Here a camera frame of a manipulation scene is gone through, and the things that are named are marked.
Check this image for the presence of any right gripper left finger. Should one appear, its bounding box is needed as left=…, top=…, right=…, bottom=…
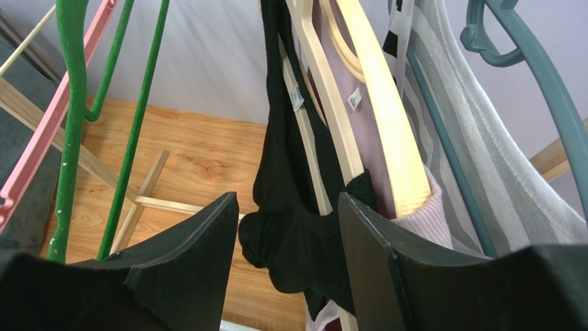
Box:
left=1, top=192, right=239, bottom=330

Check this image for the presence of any pink tank top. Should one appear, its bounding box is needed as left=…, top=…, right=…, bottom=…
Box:
left=291, top=0, right=453, bottom=331

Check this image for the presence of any pink plastic hanger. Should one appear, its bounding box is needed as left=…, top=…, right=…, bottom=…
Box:
left=1, top=1, right=118, bottom=233

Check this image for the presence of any green plastic hanger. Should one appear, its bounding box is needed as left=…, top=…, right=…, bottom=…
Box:
left=48, top=1, right=170, bottom=263

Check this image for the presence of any wooden clothes rack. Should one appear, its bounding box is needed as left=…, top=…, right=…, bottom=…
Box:
left=0, top=78, right=588, bottom=256

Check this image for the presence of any white plastic basket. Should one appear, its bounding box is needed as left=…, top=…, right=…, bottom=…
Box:
left=219, top=320, right=259, bottom=331

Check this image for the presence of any teal plastic hanger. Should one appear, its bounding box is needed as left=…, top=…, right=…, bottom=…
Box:
left=388, top=0, right=588, bottom=259

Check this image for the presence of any cream plastic hanger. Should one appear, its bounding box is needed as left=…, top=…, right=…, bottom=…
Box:
left=286, top=0, right=364, bottom=185

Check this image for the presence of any black white striped tank top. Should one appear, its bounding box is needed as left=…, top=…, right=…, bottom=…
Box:
left=383, top=1, right=587, bottom=257

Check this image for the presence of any grey zebra cushion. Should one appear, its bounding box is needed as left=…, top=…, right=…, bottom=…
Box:
left=1, top=56, right=61, bottom=255

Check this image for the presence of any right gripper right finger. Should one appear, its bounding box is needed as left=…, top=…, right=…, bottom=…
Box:
left=339, top=193, right=587, bottom=330

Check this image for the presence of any light wooden hanger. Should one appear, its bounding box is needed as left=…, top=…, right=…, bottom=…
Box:
left=320, top=1, right=432, bottom=218

